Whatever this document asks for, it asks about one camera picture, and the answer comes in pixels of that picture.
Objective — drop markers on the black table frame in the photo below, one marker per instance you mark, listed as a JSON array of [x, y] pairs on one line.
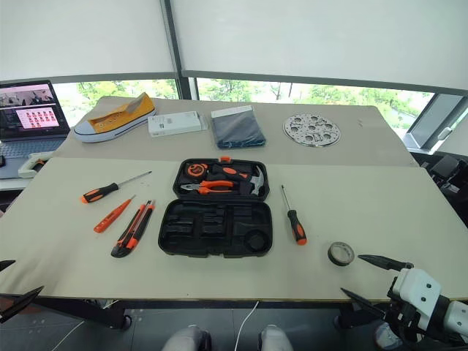
[[91, 311]]

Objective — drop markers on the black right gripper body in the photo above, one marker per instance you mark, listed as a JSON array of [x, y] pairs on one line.
[[400, 320]]

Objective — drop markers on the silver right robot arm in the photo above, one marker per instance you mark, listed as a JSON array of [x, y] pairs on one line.
[[457, 318]]

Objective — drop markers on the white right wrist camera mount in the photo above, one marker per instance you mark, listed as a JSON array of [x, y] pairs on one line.
[[418, 289]]

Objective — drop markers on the grey rounded shape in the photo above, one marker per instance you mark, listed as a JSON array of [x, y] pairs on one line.
[[184, 340], [274, 340]]

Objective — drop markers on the black electrical tape roll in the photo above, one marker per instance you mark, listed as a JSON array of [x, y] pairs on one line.
[[334, 255]]

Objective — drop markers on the round perforated metal plate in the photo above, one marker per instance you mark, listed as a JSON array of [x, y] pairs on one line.
[[311, 129]]

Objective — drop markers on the dark blue folded cloth pack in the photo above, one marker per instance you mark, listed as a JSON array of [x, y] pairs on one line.
[[237, 129]]

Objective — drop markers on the orange tester screwdriver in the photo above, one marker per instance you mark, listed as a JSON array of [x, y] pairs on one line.
[[108, 220]]

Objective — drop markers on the open grey window pane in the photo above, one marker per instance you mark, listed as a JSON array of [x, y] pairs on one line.
[[435, 120]]

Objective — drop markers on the grey window post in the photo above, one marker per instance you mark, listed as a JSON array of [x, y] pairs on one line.
[[183, 86]]

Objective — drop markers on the white flat cardboard box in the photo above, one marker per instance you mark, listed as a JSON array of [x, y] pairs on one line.
[[175, 124]]

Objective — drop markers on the black equipment beside table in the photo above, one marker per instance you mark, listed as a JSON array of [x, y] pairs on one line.
[[446, 172]]

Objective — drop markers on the yellow canvas shoe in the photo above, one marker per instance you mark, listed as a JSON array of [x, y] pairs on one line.
[[109, 126]]

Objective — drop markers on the orange black utility knife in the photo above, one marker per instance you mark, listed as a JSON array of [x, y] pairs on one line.
[[131, 234]]

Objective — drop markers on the white roller blind wide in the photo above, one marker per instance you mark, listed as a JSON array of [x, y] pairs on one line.
[[321, 36]]

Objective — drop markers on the black tool case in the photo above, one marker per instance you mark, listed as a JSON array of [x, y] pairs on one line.
[[215, 226]]

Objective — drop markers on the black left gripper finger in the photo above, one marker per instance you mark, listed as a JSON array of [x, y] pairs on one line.
[[5, 264], [22, 305]]

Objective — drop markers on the white roller blind narrow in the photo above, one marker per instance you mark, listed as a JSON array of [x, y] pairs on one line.
[[80, 36]]

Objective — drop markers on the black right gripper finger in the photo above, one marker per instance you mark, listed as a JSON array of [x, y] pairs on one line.
[[365, 302], [387, 264]]

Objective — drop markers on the orange black tape measure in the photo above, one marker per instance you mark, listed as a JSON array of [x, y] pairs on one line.
[[195, 170]]

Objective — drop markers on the grey laptop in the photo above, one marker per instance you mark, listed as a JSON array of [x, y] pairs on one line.
[[33, 109]]

